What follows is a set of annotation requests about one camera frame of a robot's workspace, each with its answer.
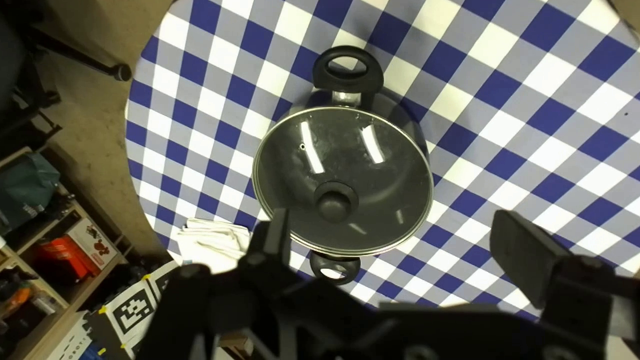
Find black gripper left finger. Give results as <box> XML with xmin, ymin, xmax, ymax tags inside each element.
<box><xmin>262</xmin><ymin>206</ymin><xmax>296</xmax><ymax>269</ymax></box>

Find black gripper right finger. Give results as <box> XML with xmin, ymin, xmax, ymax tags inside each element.
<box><xmin>490</xmin><ymin>208</ymin><xmax>579</xmax><ymax>312</ymax></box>

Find round glass table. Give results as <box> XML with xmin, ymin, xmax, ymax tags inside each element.
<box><xmin>249</xmin><ymin>101</ymin><xmax>433</xmax><ymax>258</ymax></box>

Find white crumpled cloth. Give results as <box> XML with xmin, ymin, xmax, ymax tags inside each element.
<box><xmin>174</xmin><ymin>218</ymin><xmax>255</xmax><ymax>275</ymax></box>

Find black white fiducial tag board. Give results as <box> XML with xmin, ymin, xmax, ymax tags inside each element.
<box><xmin>97</xmin><ymin>261</ymin><xmax>180</xmax><ymax>355</ymax></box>

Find blue white checkered tablecloth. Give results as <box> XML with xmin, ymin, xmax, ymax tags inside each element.
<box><xmin>122</xmin><ymin>0</ymin><xmax>640</xmax><ymax>323</ymax></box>

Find white box with red print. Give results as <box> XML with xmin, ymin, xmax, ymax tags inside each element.
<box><xmin>65</xmin><ymin>218</ymin><xmax>114</xmax><ymax>269</ymax></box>

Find wooden storage shelf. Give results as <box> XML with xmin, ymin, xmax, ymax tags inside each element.
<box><xmin>0</xmin><ymin>141</ymin><xmax>138</xmax><ymax>360</ymax></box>

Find teal bag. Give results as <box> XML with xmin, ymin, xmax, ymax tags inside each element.
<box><xmin>0</xmin><ymin>152</ymin><xmax>64</xmax><ymax>231</ymax></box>

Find black tripod pole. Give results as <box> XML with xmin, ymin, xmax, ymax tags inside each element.
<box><xmin>28</xmin><ymin>27</ymin><xmax>135</xmax><ymax>83</ymax></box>

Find black pot with loop handles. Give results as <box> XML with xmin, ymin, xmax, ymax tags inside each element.
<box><xmin>249</xmin><ymin>43</ymin><xmax>436</xmax><ymax>286</ymax></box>

